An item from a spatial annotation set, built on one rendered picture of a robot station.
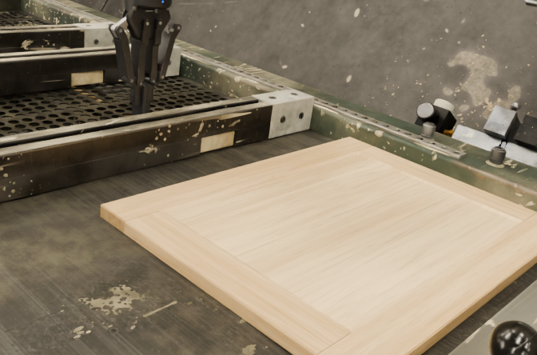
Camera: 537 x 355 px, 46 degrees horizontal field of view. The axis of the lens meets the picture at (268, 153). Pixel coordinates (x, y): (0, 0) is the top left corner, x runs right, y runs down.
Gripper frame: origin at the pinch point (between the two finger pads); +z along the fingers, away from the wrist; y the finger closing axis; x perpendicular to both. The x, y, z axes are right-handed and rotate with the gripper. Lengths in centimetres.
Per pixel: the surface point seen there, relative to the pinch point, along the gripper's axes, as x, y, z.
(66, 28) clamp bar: -60, -21, 2
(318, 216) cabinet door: 35.9, -5.4, 6.6
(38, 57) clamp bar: -36.5, -0.9, 1.5
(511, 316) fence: 66, -1, 4
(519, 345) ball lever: 73, 20, -7
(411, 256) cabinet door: 50, -7, 7
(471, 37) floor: -13, -148, -1
